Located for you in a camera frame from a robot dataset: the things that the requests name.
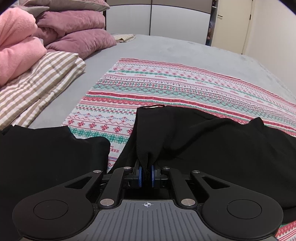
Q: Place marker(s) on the pink fleece blanket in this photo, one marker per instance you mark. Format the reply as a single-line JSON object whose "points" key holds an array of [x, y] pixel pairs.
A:
{"points": [[20, 50]]}

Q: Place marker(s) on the mauve pillow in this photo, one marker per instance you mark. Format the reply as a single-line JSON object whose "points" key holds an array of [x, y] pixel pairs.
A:
{"points": [[84, 42], [53, 25]]}

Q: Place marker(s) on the grey bed sheet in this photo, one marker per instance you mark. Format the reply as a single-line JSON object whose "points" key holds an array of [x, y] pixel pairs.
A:
{"points": [[166, 50]]}

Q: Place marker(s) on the patterned red green white cloth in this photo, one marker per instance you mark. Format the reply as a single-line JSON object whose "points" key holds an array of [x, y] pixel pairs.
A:
{"points": [[109, 108]]}

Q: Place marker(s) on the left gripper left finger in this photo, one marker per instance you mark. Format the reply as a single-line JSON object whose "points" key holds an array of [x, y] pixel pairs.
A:
{"points": [[65, 210]]}

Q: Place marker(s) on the black pants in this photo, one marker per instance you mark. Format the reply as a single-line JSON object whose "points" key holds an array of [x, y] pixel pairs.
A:
{"points": [[250, 155]]}

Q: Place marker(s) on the upper mauve pillow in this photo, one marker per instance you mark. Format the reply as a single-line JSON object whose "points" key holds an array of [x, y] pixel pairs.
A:
{"points": [[53, 25]]}

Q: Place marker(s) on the grey white wardrobe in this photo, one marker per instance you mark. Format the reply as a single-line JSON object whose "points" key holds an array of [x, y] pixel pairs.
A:
{"points": [[183, 20]]}

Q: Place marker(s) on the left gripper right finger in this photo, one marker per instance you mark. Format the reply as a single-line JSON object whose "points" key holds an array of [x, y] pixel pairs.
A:
{"points": [[229, 210]]}

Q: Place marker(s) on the folded black garment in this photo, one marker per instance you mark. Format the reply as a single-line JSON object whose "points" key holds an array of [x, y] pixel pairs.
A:
{"points": [[33, 160]]}

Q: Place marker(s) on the small beige cloth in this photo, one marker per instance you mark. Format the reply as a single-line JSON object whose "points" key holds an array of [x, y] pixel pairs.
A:
{"points": [[123, 38]]}

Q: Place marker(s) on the beige striped duvet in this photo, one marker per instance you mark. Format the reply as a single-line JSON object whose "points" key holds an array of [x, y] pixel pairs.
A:
{"points": [[25, 97]]}

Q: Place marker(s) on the cream door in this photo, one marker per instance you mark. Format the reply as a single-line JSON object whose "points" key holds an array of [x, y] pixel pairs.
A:
{"points": [[231, 26]]}

